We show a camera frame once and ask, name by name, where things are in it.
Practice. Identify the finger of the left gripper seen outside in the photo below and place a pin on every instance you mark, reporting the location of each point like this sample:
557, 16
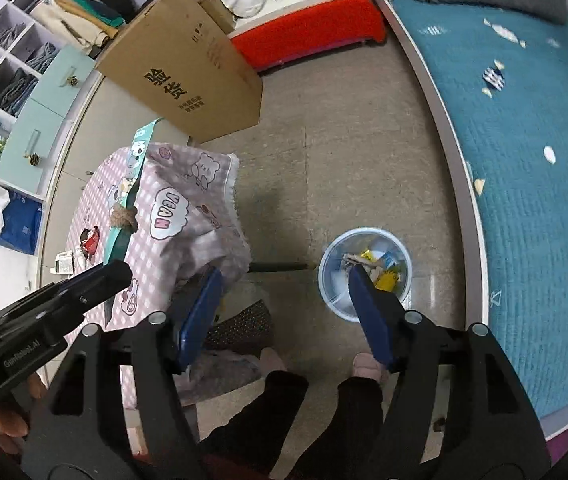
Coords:
92, 287

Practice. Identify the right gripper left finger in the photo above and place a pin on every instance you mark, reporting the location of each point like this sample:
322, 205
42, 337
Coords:
78, 430

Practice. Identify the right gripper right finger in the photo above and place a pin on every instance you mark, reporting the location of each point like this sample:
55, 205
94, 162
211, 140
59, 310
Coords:
491, 430

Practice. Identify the white medicine box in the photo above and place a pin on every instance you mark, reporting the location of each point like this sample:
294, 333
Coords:
64, 264

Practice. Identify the red blue snack wrapper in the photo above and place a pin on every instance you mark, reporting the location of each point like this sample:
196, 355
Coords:
89, 239

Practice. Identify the teal long toothpaste box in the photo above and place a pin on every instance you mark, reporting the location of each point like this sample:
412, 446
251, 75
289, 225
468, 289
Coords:
119, 236

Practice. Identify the clear plastic trash bin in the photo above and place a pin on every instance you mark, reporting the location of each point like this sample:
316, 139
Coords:
381, 255

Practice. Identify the person left hand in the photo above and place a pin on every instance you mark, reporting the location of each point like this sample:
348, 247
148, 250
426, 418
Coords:
12, 428

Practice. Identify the blue shopping bag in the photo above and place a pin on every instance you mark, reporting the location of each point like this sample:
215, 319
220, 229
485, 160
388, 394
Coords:
22, 218

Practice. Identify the pink checkered tablecloth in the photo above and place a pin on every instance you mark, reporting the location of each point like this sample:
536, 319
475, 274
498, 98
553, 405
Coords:
186, 220

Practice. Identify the light blue drawer unit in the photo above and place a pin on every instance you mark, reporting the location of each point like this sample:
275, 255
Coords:
35, 131

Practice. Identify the white curved cabinet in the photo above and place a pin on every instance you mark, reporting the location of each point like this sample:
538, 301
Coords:
103, 118

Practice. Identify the tall cardboard box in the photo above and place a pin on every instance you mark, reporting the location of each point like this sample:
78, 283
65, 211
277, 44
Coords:
175, 59

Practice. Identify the hanging clothes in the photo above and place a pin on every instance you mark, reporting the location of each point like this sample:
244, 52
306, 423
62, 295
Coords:
87, 25

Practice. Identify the white plastic bag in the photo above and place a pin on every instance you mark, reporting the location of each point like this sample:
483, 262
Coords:
244, 8

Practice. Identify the teal patterned bed sheet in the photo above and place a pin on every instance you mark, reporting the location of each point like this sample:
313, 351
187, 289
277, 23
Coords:
502, 77

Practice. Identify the red storage bench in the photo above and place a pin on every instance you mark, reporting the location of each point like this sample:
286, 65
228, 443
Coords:
316, 29

